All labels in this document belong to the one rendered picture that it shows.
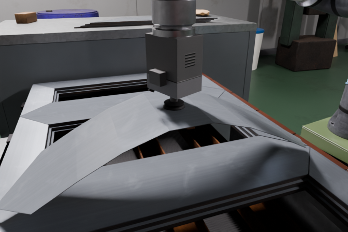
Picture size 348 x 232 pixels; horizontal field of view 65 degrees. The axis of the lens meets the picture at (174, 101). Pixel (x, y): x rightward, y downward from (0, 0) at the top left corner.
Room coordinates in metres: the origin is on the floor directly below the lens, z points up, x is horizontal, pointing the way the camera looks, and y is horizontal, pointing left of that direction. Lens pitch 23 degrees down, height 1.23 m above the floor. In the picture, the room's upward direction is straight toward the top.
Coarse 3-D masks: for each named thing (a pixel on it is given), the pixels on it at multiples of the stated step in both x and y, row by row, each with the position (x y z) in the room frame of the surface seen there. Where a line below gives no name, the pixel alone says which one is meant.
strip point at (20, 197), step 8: (40, 152) 0.48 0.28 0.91; (40, 160) 0.45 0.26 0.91; (32, 168) 0.43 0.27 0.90; (24, 176) 0.42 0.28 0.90; (32, 176) 0.41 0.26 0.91; (16, 184) 0.41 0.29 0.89; (24, 184) 0.39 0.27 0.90; (32, 184) 0.38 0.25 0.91; (8, 192) 0.39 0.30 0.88; (16, 192) 0.38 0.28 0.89; (24, 192) 0.37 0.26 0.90; (32, 192) 0.36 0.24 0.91; (0, 200) 0.38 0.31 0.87; (8, 200) 0.37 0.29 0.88; (16, 200) 0.36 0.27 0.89; (24, 200) 0.35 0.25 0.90; (32, 200) 0.34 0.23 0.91; (0, 208) 0.36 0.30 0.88; (8, 208) 0.35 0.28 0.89; (16, 208) 0.34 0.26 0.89; (24, 208) 0.33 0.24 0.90; (32, 208) 0.32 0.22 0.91
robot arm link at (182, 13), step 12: (156, 0) 0.46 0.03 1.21; (168, 0) 0.52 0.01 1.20; (180, 0) 0.52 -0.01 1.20; (192, 0) 0.46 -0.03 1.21; (156, 12) 0.46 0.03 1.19; (168, 12) 0.45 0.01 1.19; (180, 12) 0.45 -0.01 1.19; (192, 12) 0.46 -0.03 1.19; (156, 24) 0.46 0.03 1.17; (168, 24) 0.45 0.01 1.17; (180, 24) 0.45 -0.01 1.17; (192, 24) 0.47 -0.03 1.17
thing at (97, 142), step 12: (108, 108) 0.53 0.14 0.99; (96, 120) 0.50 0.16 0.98; (108, 120) 0.48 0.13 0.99; (84, 132) 0.47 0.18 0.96; (96, 132) 0.45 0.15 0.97; (108, 132) 0.43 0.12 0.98; (84, 144) 0.43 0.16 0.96; (96, 144) 0.41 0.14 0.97; (108, 144) 0.40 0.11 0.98; (120, 144) 0.38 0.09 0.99; (84, 156) 0.39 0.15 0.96; (96, 156) 0.38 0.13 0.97; (108, 156) 0.36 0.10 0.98; (84, 168) 0.36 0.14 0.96; (96, 168) 0.35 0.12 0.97
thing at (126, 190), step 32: (64, 128) 0.73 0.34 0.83; (160, 160) 0.54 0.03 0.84; (192, 160) 0.54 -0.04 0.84; (224, 160) 0.54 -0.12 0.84; (256, 160) 0.54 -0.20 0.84; (288, 160) 0.54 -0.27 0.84; (64, 192) 0.43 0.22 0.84; (96, 192) 0.43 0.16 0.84; (128, 192) 0.43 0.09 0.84; (160, 192) 0.43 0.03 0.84; (192, 192) 0.43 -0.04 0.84; (224, 192) 0.43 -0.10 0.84; (256, 192) 0.45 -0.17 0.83; (288, 192) 0.46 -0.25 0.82; (320, 192) 0.45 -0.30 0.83; (0, 224) 0.35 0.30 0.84; (32, 224) 0.35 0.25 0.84; (64, 224) 0.35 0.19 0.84; (96, 224) 0.35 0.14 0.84; (128, 224) 0.36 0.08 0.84; (160, 224) 0.37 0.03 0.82
